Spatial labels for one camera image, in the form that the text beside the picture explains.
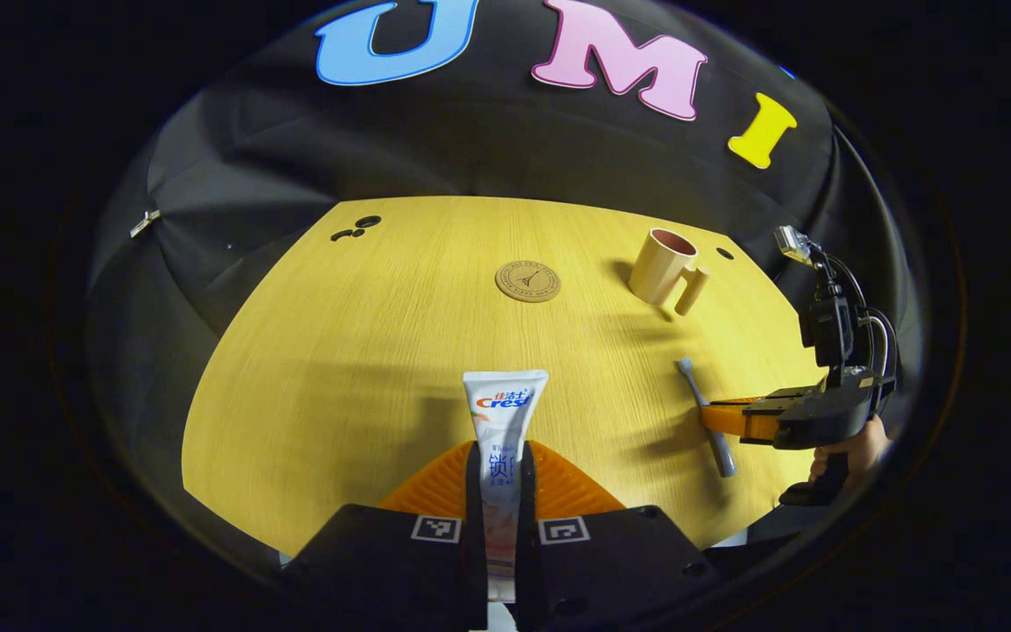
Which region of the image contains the round brown coaster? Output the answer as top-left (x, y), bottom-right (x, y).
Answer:
top-left (495, 261), bottom-right (562, 304)

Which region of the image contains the black backdrop cloth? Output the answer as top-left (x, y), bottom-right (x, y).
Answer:
top-left (84, 0), bottom-right (919, 563)

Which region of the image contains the grey white toothbrush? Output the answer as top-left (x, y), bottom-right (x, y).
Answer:
top-left (678, 357), bottom-right (736, 479)

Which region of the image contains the beige cup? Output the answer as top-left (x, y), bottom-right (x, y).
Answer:
top-left (628, 228), bottom-right (711, 317)

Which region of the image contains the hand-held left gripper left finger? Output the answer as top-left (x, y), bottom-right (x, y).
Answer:
top-left (280, 439), bottom-right (489, 632)

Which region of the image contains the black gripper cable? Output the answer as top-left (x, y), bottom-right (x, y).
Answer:
top-left (857, 307), bottom-right (900, 391)

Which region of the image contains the white toothpaste tube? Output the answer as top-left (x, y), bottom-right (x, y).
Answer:
top-left (462, 369), bottom-right (550, 603)

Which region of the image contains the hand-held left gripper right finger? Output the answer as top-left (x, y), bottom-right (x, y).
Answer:
top-left (517, 439), bottom-right (724, 632)

